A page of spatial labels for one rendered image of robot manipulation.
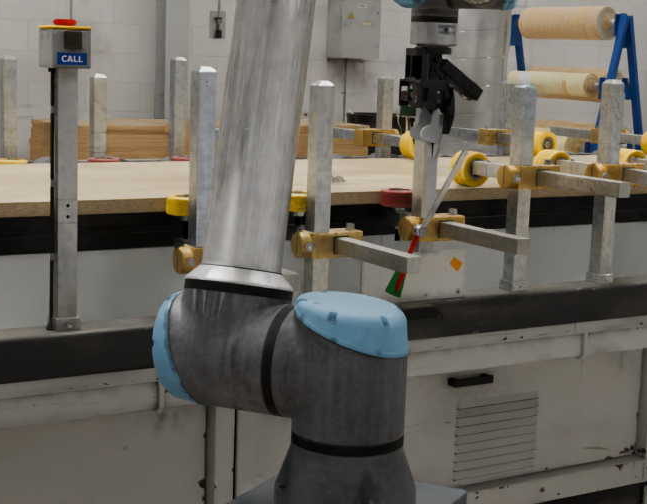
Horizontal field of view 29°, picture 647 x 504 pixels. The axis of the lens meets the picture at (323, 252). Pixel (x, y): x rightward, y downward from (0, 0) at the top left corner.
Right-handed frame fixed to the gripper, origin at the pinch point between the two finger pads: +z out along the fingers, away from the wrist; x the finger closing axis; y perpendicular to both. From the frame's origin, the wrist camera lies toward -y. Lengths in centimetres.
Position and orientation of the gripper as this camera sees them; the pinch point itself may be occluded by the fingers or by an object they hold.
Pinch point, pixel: (436, 151)
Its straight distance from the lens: 247.0
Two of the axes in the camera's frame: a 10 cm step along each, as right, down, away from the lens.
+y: -8.6, 0.5, -5.2
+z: -0.4, 9.9, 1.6
